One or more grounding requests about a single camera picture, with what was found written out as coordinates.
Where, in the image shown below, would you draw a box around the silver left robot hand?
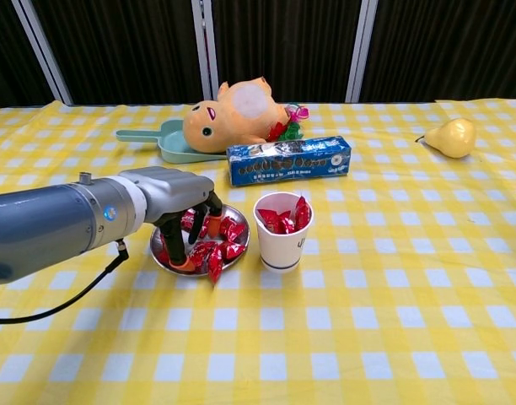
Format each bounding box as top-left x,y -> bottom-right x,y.
119,165 -> 224,272

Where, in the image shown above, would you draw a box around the round silver metal plate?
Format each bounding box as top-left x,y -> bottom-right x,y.
150,202 -> 251,278

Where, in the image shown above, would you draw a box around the white paper cup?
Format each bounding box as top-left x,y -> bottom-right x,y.
252,192 -> 314,273

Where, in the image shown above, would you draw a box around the teal plastic dustpan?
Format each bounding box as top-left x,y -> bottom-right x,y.
116,119 -> 228,165

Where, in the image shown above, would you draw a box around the orange plush toy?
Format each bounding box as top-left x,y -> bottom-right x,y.
181,75 -> 289,155

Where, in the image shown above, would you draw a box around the blue cookie box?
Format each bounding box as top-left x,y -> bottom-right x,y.
226,135 -> 352,187

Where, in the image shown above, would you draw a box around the pink green red tassel toy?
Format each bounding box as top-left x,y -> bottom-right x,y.
266,102 -> 310,143

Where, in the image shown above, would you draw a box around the black curtain panel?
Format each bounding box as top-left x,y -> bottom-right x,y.
211,0 -> 363,104
0,0 -> 59,109
32,0 -> 205,105
358,0 -> 516,104

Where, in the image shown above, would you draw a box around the yellow white checkered tablecloth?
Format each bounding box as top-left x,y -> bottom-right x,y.
0,99 -> 516,405

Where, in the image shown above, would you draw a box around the yellow pear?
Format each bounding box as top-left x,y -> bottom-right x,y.
414,117 -> 477,159

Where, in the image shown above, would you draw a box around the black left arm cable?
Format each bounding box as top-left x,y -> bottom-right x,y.
0,238 -> 132,326

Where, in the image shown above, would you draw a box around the white metal frame post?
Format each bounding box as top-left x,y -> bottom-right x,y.
191,0 -> 220,101
345,0 -> 379,104
11,0 -> 73,105

